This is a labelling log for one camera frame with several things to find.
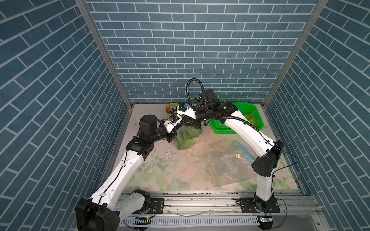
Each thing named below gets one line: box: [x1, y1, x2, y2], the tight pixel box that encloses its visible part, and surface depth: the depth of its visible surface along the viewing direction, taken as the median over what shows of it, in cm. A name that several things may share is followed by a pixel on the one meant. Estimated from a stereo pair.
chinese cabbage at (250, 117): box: [244, 112, 260, 128], surface depth 103 cm
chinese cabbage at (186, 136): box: [174, 125, 203, 150], surface depth 80 cm
